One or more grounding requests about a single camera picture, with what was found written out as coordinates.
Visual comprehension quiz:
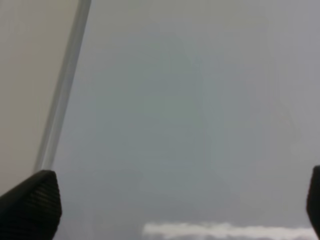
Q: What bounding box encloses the white aluminium-framed whiteboard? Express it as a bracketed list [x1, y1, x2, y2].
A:
[48, 0, 320, 240]

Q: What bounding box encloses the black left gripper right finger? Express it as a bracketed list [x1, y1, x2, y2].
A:
[306, 165, 320, 239]

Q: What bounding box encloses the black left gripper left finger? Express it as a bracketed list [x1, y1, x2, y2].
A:
[0, 170, 62, 240]

